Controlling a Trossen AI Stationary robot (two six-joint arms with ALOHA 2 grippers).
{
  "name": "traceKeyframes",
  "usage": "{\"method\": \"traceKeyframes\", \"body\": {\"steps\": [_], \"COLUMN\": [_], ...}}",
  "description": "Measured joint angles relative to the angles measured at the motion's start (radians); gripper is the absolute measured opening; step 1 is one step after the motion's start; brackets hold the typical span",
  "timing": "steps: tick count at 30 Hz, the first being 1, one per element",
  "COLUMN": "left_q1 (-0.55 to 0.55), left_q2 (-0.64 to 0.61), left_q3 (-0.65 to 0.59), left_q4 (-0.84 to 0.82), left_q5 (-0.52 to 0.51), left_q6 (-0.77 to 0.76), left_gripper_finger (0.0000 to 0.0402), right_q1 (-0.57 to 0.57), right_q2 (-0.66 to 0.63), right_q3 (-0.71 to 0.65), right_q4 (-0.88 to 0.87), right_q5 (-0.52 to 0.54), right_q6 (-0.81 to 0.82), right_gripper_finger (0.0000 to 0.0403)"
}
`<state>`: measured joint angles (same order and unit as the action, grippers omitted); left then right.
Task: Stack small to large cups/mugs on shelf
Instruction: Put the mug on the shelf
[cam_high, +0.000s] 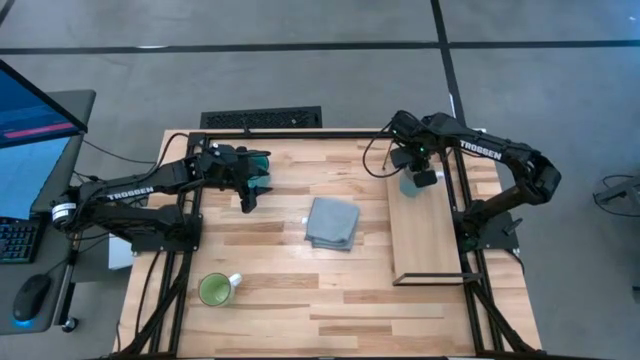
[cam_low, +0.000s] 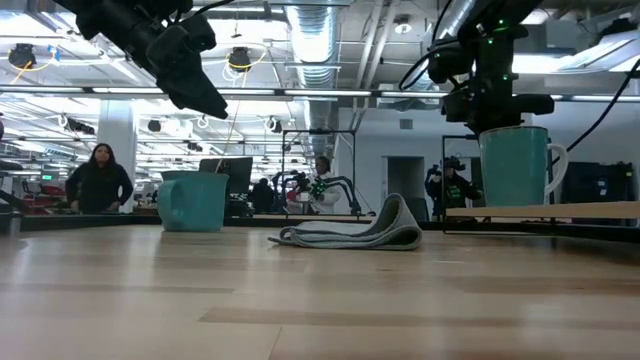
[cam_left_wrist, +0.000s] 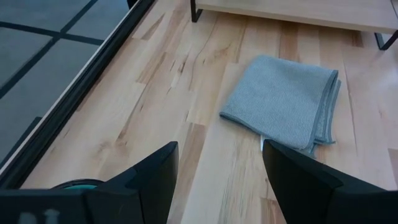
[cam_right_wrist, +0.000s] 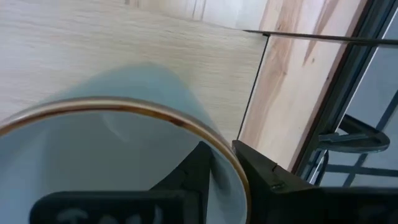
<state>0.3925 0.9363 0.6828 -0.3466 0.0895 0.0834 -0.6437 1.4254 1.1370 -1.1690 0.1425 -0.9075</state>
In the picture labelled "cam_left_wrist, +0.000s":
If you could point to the large teal mug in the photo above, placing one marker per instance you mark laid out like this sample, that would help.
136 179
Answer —
79 186

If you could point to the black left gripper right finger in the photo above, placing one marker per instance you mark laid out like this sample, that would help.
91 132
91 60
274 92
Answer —
304 193

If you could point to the black aluminium table frame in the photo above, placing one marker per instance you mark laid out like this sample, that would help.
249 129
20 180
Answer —
76 93

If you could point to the wooden shelf with black brackets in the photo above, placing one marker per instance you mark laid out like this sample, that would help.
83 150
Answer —
295 11

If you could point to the folded grey cloth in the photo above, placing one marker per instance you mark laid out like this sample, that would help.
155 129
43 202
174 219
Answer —
280 99

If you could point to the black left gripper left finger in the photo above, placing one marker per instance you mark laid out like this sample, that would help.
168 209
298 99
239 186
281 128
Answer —
149 193

